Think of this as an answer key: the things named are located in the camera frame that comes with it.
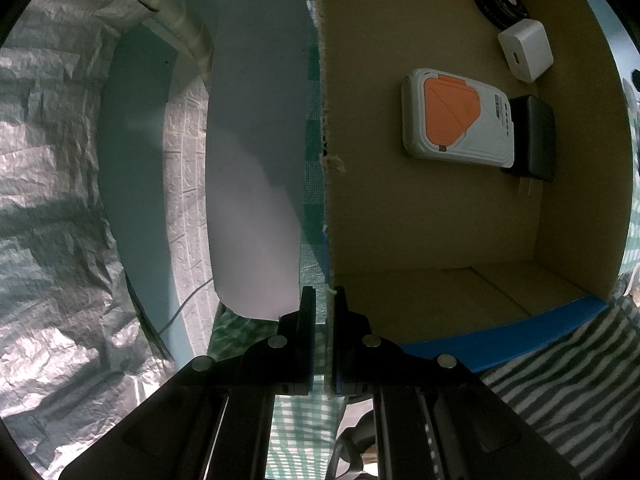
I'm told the blue-edged cardboard box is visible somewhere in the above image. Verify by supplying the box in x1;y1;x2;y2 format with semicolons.
204;0;640;396

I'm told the white orange power bank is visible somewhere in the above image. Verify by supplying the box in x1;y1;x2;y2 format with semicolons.
400;68;515;169

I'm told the dark grey charger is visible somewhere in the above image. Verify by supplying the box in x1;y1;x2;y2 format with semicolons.
502;94;558;194

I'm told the white cube charger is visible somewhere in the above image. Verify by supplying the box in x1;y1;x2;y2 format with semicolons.
498;18;554;84

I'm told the green checkered cloth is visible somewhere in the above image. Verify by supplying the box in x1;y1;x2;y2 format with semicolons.
208;307;343;479

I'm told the striped towel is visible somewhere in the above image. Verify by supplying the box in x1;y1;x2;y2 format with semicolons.
482;272;639;479

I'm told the silver foil sheet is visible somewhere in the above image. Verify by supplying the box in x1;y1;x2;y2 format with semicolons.
0;0;216;480

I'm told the black round object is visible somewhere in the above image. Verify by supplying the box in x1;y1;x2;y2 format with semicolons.
474;0;529;30

